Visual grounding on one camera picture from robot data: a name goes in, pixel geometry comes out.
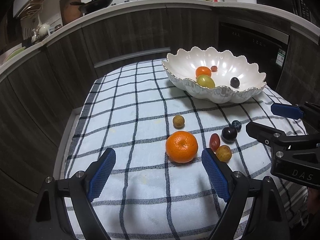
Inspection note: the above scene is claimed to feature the blueberry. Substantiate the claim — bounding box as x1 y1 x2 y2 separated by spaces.
231 120 242 132

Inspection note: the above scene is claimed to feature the small brown longan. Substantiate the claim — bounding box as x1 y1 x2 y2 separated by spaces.
172 115 185 129
215 145 232 163

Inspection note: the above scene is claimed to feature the green yellow plum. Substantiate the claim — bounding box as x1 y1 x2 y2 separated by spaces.
196 75 215 89

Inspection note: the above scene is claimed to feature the orange mandarin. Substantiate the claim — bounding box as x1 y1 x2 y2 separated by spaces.
195 66 212 78
165 131 199 164

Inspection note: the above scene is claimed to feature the person right hand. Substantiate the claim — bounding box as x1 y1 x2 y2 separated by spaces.
307 188 320 214

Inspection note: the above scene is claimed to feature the black dishwasher door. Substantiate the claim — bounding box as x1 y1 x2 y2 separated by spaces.
218 22 288 90

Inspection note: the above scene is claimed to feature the white scalloped ceramic bowl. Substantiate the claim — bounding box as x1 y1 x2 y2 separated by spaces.
162 47 267 104

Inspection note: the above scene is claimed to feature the checked white blue cloth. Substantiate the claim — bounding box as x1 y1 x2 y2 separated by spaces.
63 58 311 240

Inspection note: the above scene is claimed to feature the white teapot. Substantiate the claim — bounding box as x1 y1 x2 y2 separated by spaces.
37 15 50 37

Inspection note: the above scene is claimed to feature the wooden cutting board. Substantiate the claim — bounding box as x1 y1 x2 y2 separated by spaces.
60 0 83 25

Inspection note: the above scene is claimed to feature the black wok pan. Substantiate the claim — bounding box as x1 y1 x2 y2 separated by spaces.
69 0 113 15

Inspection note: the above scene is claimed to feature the silver drawer handle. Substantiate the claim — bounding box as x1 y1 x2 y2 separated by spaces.
94 47 171 68

